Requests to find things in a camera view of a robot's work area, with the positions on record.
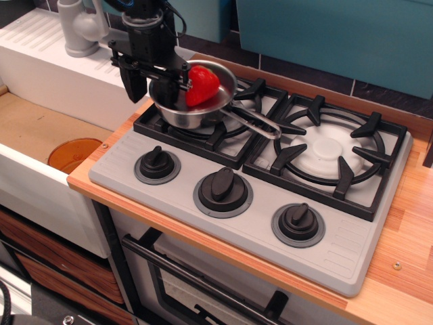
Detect black left stove knob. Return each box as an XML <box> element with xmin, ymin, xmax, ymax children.
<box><xmin>134</xmin><ymin>146</ymin><xmax>181</xmax><ymax>186</ymax></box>

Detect stainless steel saucepan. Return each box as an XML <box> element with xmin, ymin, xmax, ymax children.
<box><xmin>149</xmin><ymin>60</ymin><xmax>281</xmax><ymax>139</ymax></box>

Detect black right burner grate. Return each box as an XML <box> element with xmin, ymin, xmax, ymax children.
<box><xmin>243</xmin><ymin>95</ymin><xmax>413</xmax><ymax>221</ymax></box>

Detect oven door with black handle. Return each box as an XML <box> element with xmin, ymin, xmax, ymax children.
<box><xmin>121</xmin><ymin>227</ymin><xmax>349</xmax><ymax>324</ymax></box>

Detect wooden drawer fronts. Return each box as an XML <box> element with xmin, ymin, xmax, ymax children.
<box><xmin>1</xmin><ymin>207</ymin><xmax>135</xmax><ymax>324</ymax></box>

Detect black right stove knob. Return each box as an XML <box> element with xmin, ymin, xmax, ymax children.
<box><xmin>271</xmin><ymin>202</ymin><xmax>325</xmax><ymax>248</ymax></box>

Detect red plastic toy strawberry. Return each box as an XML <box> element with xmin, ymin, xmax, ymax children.
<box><xmin>185</xmin><ymin>65</ymin><xmax>220</xmax><ymax>107</ymax></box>

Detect black braided cable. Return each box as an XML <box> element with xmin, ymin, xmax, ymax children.
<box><xmin>0</xmin><ymin>280</ymin><xmax>13</xmax><ymax>325</ymax></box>

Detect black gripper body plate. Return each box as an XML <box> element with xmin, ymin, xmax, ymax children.
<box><xmin>108</xmin><ymin>24</ymin><xmax>191</xmax><ymax>91</ymax></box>

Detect grey toy faucet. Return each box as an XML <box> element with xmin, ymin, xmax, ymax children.
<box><xmin>58</xmin><ymin>1</ymin><xmax>109</xmax><ymax>58</ymax></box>

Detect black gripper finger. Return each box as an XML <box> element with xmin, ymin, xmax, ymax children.
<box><xmin>120</xmin><ymin>63</ymin><xmax>147</xmax><ymax>103</ymax></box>
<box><xmin>154</xmin><ymin>77</ymin><xmax>181</xmax><ymax>109</ymax></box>

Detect white toy sink unit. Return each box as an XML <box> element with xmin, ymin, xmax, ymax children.
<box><xmin>1</xmin><ymin>9</ymin><xmax>137</xmax><ymax>258</ymax></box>

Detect black stove knob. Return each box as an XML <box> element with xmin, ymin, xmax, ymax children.
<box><xmin>271</xmin><ymin>202</ymin><xmax>325</xmax><ymax>248</ymax></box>
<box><xmin>193</xmin><ymin>167</ymin><xmax>254</xmax><ymax>219</ymax></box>
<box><xmin>134</xmin><ymin>146</ymin><xmax>181</xmax><ymax>186</ymax></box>

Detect black burner grate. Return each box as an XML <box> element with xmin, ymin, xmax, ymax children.
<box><xmin>243</xmin><ymin>95</ymin><xmax>413</xmax><ymax>221</ymax></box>
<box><xmin>133</xmin><ymin>78</ymin><xmax>288</xmax><ymax>169</ymax></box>

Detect black left burner grate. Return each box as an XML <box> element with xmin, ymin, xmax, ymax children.
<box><xmin>133</xmin><ymin>78</ymin><xmax>288</xmax><ymax>169</ymax></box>

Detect black middle stove knob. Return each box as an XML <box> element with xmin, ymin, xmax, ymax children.
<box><xmin>193</xmin><ymin>167</ymin><xmax>254</xmax><ymax>219</ymax></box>

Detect grey toy stove top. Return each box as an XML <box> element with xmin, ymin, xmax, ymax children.
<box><xmin>88</xmin><ymin>64</ymin><xmax>412</xmax><ymax>299</ymax></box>

